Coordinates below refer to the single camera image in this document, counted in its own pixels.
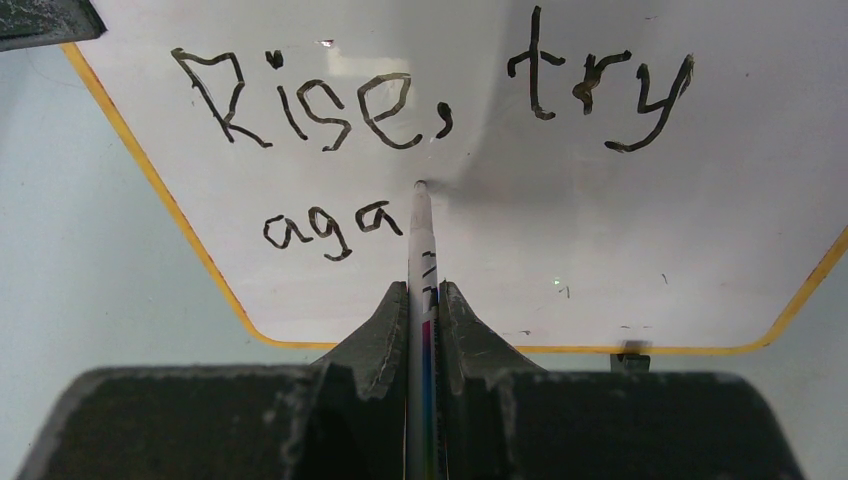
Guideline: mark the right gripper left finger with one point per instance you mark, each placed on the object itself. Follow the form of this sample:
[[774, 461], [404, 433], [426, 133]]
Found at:
[[339, 417]]

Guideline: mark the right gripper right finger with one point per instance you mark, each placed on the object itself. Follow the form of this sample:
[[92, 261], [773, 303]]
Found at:
[[508, 418]]

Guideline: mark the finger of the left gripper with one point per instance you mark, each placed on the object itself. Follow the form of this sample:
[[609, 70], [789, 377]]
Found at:
[[35, 23]]

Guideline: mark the black whiteboard marker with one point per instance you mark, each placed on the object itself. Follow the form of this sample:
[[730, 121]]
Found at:
[[422, 440]]

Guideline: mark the yellow framed whiteboard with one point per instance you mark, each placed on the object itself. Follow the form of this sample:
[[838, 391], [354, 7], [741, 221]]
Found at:
[[670, 172]]

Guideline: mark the black right whiteboard foot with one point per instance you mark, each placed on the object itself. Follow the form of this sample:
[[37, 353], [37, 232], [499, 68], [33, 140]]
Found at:
[[631, 358]]

